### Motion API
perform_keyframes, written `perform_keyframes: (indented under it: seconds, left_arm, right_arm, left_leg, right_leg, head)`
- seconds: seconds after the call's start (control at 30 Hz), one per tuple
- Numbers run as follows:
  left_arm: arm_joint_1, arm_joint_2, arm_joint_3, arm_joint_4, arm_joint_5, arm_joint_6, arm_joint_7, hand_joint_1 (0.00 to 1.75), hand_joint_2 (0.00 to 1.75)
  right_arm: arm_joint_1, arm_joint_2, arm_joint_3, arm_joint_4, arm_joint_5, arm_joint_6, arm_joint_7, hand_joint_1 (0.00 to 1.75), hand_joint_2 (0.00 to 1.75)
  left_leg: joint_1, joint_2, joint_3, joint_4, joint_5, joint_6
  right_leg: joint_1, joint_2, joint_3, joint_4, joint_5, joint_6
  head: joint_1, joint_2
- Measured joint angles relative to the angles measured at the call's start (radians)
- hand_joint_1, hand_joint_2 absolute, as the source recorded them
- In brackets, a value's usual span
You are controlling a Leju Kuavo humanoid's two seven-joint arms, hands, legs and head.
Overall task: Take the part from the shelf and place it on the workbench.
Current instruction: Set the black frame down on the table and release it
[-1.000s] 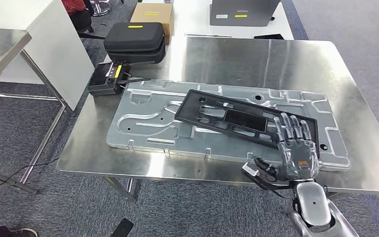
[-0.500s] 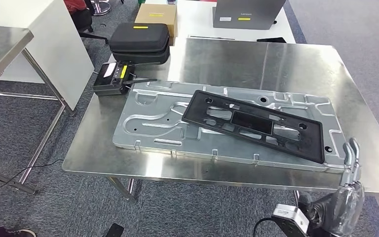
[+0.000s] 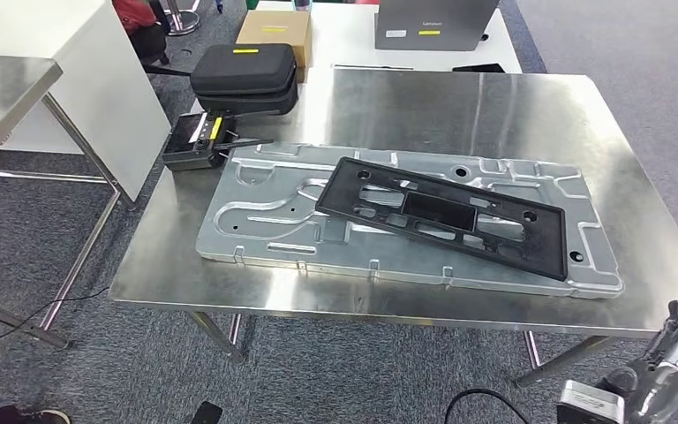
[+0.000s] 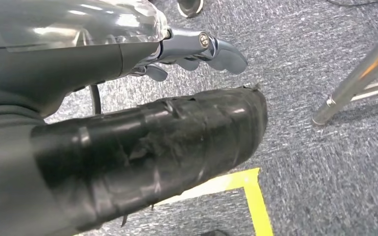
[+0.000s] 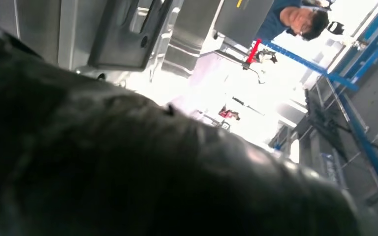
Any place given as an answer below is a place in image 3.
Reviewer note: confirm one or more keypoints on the brown cardboard box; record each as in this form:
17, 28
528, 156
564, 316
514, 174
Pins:
271, 35

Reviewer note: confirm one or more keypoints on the grey laptop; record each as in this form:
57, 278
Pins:
432, 29

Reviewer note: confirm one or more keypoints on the chrome chair base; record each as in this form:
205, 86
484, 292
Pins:
182, 24

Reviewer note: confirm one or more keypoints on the stainless steel workbench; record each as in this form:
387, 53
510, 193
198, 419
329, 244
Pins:
432, 105

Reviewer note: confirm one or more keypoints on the white cabinet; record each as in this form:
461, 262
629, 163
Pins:
105, 88

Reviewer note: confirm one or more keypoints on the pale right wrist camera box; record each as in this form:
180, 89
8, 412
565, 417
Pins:
587, 405

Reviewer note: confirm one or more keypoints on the black zip case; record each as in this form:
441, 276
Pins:
239, 73

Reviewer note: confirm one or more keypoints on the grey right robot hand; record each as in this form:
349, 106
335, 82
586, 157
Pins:
660, 380

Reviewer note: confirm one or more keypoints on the stainless steel side table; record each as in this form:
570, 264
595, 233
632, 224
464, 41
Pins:
5, 88

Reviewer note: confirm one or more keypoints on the black robot body part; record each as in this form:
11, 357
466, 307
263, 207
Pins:
205, 414

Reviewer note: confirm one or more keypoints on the red fabric item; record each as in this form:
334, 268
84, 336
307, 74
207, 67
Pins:
134, 14

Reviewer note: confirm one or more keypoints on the flat black pad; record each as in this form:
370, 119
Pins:
478, 68

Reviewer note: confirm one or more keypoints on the black controller with antenna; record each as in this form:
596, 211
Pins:
190, 149

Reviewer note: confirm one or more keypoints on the stamped sheet metal panel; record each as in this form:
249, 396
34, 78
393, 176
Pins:
257, 234

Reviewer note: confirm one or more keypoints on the black plastic plate part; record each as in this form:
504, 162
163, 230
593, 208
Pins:
543, 251

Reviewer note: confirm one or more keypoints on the black chair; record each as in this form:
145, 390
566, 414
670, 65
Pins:
152, 41

